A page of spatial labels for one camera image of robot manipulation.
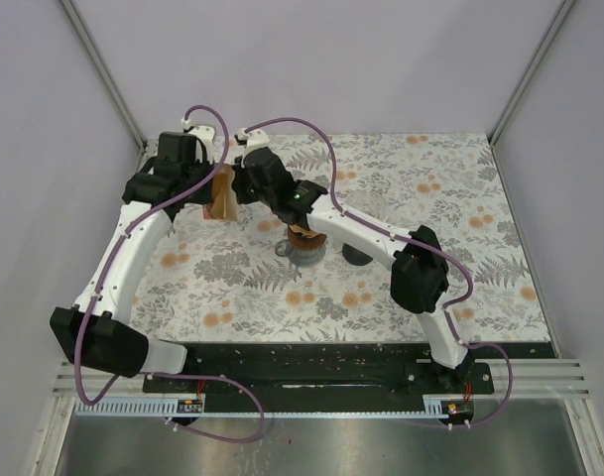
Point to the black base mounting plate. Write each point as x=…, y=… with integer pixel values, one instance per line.
x=405, y=367

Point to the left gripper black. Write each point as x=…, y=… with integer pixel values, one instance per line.
x=205, y=196

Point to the brown paper coffee filter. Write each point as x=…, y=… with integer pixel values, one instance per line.
x=302, y=231

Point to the coffee paper filter box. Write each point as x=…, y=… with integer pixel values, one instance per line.
x=224, y=205

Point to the glass coffee server carafe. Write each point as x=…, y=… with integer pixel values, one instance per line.
x=300, y=257

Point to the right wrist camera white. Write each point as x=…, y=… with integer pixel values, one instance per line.
x=251, y=140

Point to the dark mug red rim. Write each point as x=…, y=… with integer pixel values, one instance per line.
x=354, y=256

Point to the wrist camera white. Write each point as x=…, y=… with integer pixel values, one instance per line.
x=204, y=136
x=251, y=140

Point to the aluminium rail frame front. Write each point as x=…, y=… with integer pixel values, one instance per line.
x=532, y=379

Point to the floral pattern table mat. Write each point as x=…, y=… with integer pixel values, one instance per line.
x=211, y=280

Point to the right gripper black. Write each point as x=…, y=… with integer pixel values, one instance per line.
x=240, y=176

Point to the wooden dripper ring holder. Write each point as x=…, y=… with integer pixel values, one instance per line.
x=306, y=243

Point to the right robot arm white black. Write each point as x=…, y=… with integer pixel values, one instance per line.
x=418, y=271

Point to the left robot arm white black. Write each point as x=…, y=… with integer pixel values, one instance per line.
x=95, y=331

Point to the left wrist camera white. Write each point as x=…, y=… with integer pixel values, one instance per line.
x=204, y=136

